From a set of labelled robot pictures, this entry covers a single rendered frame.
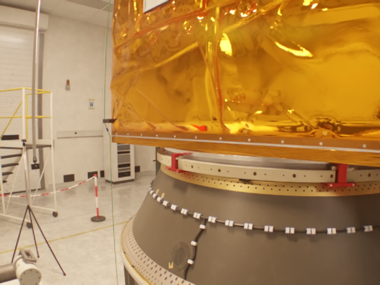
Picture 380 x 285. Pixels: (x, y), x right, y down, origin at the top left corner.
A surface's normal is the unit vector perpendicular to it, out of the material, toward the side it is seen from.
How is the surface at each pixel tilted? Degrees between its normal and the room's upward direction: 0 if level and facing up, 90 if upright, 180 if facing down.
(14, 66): 90
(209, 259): 62
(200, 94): 89
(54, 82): 90
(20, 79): 90
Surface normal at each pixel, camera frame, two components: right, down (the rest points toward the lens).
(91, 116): 0.73, 0.04
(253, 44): -0.70, 0.00
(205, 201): -0.59, -0.42
